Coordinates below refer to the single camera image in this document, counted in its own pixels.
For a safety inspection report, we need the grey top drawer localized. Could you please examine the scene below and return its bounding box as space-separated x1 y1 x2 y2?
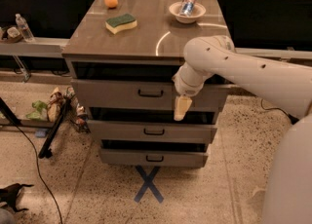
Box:
70 78 230 113

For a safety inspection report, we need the grey drawer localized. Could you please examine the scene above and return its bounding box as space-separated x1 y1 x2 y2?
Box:
70 78 230 113
88 120 216 144
99 149 208 168

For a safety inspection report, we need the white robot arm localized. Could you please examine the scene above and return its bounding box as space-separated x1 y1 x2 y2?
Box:
174 36 312 224

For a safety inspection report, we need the grey bottom drawer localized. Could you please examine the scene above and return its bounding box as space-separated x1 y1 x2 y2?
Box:
99 149 208 168

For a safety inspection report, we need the grey drawer cabinet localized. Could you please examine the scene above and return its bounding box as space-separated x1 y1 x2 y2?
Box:
62 0 230 154

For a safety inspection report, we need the grey middle drawer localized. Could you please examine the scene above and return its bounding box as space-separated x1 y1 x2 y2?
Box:
88 120 216 144

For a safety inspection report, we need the blue tape cross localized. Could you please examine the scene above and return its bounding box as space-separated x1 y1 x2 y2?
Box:
135 166 164 204

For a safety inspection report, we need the white bowl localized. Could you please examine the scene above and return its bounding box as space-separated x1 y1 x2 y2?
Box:
169 2 206 24

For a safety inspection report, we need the blue silver drink can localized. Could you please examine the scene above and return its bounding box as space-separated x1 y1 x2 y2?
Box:
179 0 196 17

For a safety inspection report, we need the green yellow sponge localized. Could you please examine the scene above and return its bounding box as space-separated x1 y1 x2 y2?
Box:
105 14 137 34

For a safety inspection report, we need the orange fruit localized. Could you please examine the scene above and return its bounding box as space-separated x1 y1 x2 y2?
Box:
104 0 118 9

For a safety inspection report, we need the green snack bag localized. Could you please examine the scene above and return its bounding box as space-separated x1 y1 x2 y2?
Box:
26 100 48 121

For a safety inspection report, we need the black tripod leg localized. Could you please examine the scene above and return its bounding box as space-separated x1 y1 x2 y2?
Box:
38 99 70 159

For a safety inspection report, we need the clear plastic water bottle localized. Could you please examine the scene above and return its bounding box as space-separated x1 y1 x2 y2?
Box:
16 14 35 42

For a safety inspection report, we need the round dish with items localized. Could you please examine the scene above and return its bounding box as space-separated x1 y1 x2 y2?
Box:
0 25 22 44

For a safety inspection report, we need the black power adapter cable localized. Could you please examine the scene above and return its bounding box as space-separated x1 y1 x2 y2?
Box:
260 97 293 122

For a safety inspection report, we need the black floor cable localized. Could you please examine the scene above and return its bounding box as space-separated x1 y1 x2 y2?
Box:
13 124 64 224

